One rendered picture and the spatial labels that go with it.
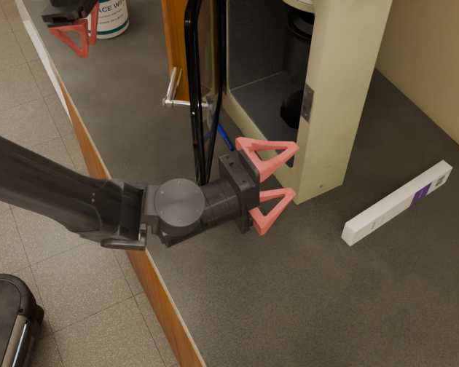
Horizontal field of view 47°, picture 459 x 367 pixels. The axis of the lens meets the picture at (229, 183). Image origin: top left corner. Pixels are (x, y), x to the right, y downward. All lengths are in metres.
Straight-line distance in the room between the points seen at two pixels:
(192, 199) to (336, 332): 0.43
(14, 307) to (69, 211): 1.27
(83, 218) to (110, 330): 1.40
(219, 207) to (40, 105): 2.15
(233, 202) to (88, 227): 0.18
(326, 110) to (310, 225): 0.25
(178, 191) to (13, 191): 0.18
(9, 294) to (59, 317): 0.26
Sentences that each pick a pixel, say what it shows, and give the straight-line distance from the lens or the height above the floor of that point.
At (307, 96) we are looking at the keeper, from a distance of 0.85.
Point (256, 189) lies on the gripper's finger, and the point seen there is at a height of 1.26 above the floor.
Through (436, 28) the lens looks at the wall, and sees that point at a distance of 1.24.
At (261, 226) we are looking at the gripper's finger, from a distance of 0.73.
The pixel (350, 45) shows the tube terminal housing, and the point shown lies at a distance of 0.81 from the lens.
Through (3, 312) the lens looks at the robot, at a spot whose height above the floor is 0.24.
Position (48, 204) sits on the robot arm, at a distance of 0.56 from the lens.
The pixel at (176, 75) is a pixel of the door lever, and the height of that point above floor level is 1.21.
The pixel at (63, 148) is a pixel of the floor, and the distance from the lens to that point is 2.52.
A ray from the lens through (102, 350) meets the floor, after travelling 1.95.
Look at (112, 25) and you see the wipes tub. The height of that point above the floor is 0.98.
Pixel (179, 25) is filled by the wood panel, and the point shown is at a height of 1.15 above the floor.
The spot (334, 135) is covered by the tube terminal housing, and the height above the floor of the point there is 1.11.
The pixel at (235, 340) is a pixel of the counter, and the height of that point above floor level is 0.94.
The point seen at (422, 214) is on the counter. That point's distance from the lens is 1.09.
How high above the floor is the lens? 1.78
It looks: 52 degrees down
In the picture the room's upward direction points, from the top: straight up
